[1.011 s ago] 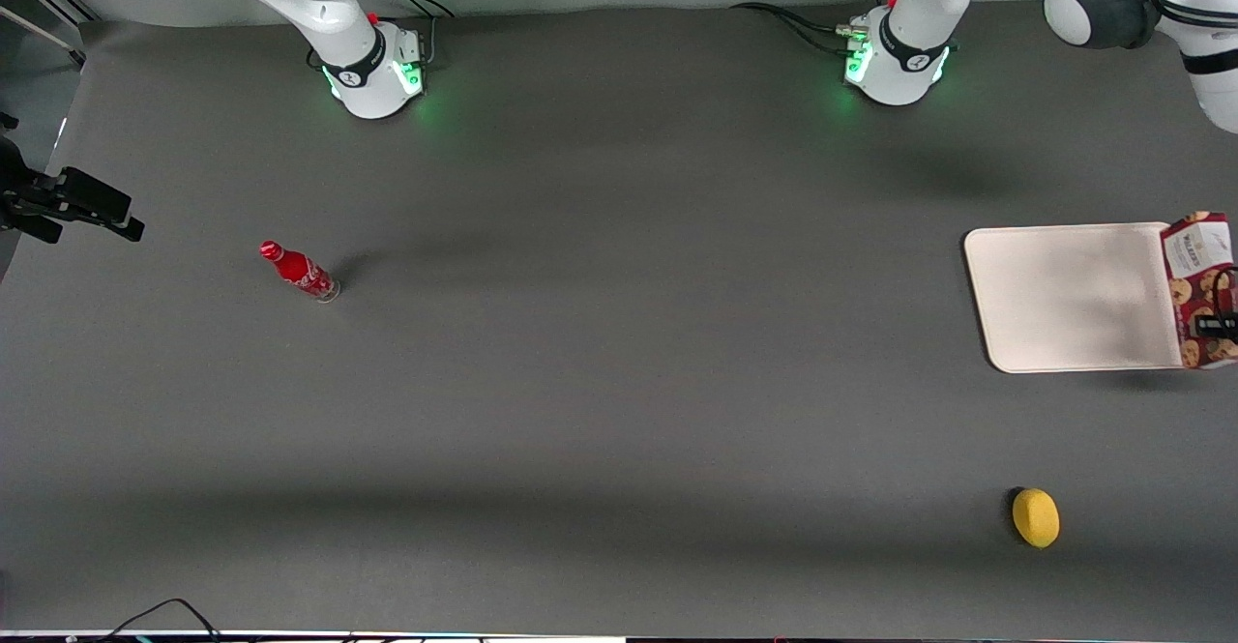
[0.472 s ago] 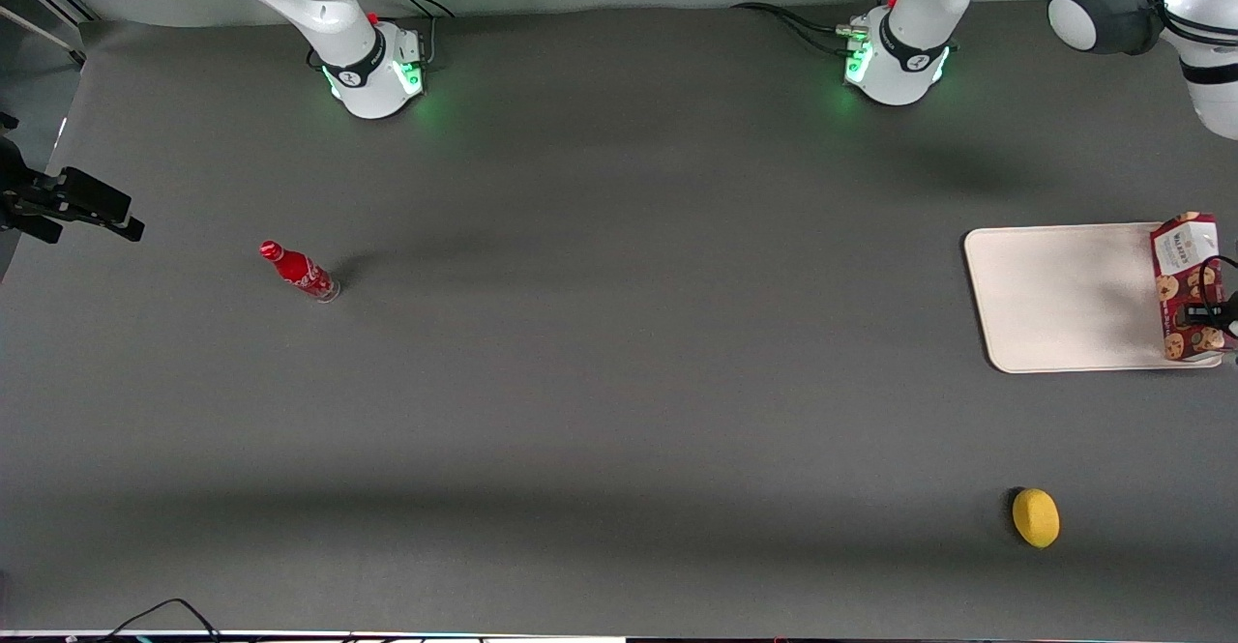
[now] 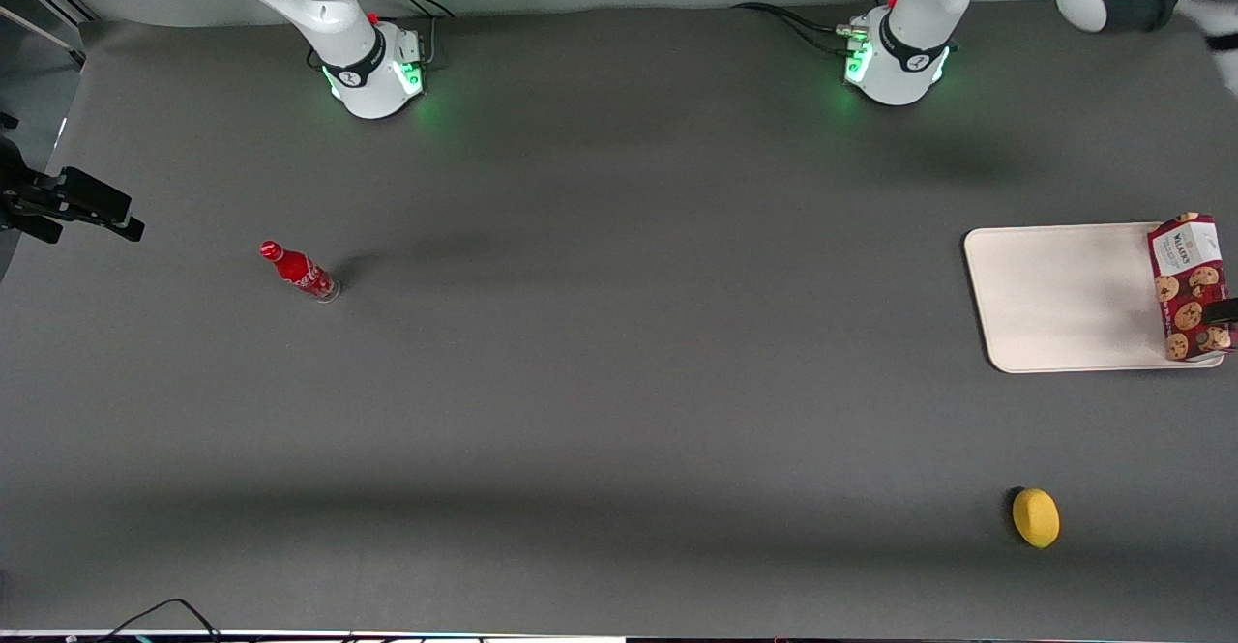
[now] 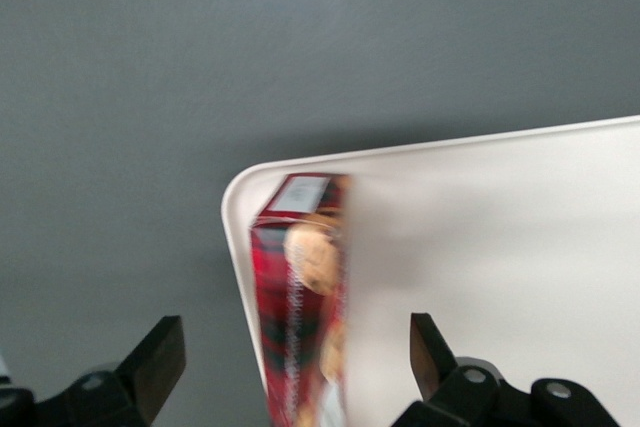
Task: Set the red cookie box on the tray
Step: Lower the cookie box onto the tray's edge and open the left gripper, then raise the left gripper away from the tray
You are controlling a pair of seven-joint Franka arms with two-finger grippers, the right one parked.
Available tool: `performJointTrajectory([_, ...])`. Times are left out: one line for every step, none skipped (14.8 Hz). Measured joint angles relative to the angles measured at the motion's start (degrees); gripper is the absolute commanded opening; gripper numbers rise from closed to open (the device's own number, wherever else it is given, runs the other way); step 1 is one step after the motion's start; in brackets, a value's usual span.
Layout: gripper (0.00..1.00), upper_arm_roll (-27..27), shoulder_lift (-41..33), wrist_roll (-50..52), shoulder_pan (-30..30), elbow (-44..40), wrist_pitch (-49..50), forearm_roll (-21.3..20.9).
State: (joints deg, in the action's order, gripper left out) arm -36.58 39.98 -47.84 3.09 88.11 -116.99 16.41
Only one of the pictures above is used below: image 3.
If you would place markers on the cream plastic tray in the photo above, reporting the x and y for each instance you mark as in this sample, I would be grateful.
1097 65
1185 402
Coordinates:
1064 297

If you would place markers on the dark grey table mat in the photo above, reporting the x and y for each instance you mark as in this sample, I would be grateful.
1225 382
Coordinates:
580 411

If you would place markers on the yellow lemon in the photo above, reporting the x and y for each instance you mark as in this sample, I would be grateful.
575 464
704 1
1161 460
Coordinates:
1035 517

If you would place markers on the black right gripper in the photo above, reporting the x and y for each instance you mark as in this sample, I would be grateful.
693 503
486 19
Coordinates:
21 195

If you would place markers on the red cookie box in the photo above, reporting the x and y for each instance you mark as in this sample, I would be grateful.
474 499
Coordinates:
1188 285

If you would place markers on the red soda bottle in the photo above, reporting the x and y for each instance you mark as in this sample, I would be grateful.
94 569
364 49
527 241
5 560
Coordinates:
298 271

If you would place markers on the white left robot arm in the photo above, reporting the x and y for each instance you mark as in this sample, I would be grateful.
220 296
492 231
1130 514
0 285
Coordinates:
919 14

